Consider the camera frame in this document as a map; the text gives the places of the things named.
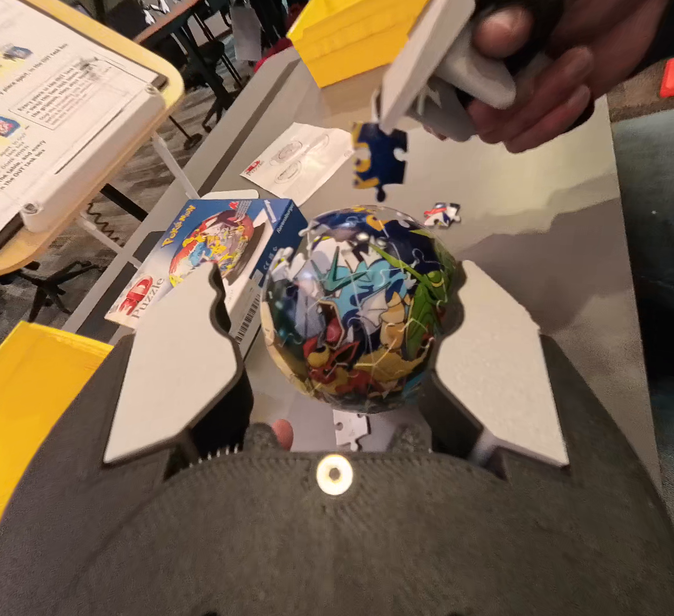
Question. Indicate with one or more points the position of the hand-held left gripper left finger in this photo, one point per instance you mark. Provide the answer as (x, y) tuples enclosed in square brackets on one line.
[(174, 363)]

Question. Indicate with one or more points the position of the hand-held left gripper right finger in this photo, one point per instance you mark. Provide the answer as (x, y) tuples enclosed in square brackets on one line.
[(500, 363)]

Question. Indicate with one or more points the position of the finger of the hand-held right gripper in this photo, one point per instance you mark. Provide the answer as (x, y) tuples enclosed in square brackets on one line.
[(375, 106), (426, 52)]

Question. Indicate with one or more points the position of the blue yellow puzzle piece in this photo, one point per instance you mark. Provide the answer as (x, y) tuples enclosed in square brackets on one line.
[(384, 157)]

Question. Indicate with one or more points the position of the colourful puzzle ball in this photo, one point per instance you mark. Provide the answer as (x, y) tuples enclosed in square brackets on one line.
[(358, 310)]

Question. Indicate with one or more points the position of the plain white puzzle piece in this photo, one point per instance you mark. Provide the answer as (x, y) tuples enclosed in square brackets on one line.
[(350, 431)]

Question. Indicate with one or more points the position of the blue puzzle box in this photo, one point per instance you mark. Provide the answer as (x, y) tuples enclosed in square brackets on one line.
[(205, 242)]

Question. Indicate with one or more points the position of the white red blue puzzle piece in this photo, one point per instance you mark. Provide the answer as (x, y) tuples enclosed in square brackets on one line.
[(442, 215)]

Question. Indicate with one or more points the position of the person's left hand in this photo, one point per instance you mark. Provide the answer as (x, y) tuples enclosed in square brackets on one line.
[(283, 434)]

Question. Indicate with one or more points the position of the person's right hand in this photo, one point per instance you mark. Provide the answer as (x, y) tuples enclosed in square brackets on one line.
[(605, 20)]

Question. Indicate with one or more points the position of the yellow plastic bin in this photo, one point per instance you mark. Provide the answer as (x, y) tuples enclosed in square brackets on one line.
[(358, 26), (37, 400)]

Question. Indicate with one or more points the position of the white instruction leaflet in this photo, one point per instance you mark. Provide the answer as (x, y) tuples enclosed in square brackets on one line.
[(295, 163)]

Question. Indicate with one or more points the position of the black chair base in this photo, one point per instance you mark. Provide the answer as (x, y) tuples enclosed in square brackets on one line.
[(50, 289)]

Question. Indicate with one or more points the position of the red object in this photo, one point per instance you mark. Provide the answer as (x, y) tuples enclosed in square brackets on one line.
[(667, 78)]

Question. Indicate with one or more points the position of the white board stand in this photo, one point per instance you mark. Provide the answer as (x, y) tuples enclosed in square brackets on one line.
[(174, 168)]

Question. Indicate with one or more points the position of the person's leg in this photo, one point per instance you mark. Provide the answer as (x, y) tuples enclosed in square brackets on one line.
[(647, 205)]

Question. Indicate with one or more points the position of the instruction board with yellow rim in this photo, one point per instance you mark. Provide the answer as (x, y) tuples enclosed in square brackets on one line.
[(79, 99)]

